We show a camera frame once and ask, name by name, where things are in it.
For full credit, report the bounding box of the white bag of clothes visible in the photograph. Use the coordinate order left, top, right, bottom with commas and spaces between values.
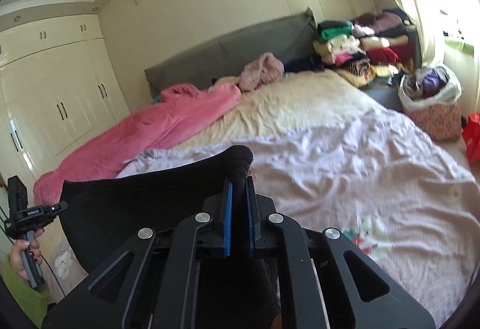
398, 64, 462, 113

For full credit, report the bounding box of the green sleeve forearm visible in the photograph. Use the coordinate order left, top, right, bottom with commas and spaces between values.
1, 254, 53, 328

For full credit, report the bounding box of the beige bed sheet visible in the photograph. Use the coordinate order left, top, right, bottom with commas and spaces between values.
40, 69, 380, 300

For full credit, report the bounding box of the dark navy garment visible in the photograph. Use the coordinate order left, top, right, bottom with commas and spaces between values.
284, 55, 325, 73

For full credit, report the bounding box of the pile of folded clothes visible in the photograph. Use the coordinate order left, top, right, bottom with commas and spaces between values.
312, 8, 422, 88

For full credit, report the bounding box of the pink fuzzy garment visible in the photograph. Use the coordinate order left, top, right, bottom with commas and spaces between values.
238, 52, 284, 93

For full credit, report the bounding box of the cream wardrobe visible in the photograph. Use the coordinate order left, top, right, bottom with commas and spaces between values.
1, 0, 130, 187

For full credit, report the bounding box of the floral storage box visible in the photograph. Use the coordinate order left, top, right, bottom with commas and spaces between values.
403, 102, 462, 142

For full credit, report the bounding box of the lilac strawberry print quilt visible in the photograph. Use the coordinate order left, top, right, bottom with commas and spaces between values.
120, 108, 479, 324

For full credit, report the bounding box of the red plastic bag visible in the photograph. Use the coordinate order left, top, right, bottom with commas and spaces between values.
462, 113, 480, 164

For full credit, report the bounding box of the pink fleece blanket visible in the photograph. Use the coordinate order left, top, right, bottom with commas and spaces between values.
33, 83, 242, 205

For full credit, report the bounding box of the left hand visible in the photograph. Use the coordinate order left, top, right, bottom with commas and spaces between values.
9, 228, 45, 281

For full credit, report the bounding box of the grey quilted headboard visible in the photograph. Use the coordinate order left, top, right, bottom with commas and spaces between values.
145, 9, 317, 98

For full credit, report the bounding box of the black IKISS sweatshirt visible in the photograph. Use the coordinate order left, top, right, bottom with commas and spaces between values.
60, 145, 281, 328

